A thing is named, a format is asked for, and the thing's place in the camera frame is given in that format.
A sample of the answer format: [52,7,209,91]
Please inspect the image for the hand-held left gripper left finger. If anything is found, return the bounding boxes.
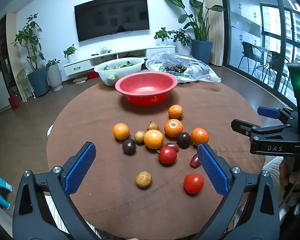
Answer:
[12,141,98,240]

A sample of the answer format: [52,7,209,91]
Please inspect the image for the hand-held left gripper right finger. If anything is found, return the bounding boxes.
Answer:
[192,143,282,240]

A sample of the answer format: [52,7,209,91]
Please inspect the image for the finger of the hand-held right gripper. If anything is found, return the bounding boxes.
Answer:
[231,119,299,140]
[257,106,297,124]

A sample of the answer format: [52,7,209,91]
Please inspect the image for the red grape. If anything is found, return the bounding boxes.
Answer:
[190,154,202,168]
[164,142,180,152]

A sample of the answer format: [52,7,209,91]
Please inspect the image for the red tomato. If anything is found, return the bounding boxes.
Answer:
[183,174,205,194]
[158,146,177,164]

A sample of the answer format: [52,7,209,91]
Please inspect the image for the orange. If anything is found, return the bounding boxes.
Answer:
[143,129,164,150]
[164,119,184,138]
[112,122,130,140]
[168,104,184,119]
[190,127,209,146]

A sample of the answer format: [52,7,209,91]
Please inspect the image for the dark purple plum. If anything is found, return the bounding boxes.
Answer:
[176,132,191,149]
[122,139,136,155]

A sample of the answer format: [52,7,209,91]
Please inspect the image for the brown longan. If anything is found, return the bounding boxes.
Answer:
[146,121,160,132]
[134,130,145,144]
[135,171,152,188]

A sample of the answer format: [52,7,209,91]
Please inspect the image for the red plastic basin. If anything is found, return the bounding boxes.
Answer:
[115,71,178,106]

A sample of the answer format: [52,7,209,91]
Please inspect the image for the person's right hand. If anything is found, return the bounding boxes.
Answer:
[279,159,300,190]

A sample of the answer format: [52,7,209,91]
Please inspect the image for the black balcony chair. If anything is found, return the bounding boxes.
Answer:
[237,41,265,77]
[265,51,288,87]

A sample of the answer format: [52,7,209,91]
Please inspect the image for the clear plastic bag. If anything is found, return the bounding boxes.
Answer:
[145,51,222,83]

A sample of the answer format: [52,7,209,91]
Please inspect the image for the beige curtain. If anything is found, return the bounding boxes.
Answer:
[204,0,228,67]

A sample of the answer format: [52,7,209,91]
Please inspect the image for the broad-leaf plant blue pot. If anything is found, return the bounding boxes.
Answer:
[163,0,226,66]

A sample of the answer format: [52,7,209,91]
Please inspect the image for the small plant ribbed white pot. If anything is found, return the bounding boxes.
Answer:
[44,59,64,92]

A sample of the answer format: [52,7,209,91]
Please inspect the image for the red floor bin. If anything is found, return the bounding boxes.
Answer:
[8,93,21,110]

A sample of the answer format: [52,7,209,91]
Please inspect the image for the white plastic basin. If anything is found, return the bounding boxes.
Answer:
[94,57,145,87]

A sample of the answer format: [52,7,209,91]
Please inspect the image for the tall leafy plant blue pot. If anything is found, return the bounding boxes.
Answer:
[11,13,50,98]

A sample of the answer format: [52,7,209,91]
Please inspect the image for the white balcony cabinets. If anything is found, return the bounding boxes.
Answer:
[229,0,264,65]

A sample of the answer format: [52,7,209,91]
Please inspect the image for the black framed glass door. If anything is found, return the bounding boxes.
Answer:
[220,0,300,110]

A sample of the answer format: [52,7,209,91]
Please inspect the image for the bushy plant tall white pot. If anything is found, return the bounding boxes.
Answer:
[172,29,193,56]

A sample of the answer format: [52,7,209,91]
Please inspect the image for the leafy green vegetables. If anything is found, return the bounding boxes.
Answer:
[104,61,134,71]

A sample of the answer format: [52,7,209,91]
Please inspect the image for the white television cabinet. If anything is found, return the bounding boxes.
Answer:
[63,45,177,77]

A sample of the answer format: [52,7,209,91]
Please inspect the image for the drooping plant on wire stand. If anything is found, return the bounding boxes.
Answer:
[16,64,36,102]

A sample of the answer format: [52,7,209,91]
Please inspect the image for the tangle of cables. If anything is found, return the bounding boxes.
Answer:
[91,47,113,56]

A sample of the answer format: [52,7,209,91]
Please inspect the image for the wall-mounted black television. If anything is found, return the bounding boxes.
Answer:
[74,0,150,42]

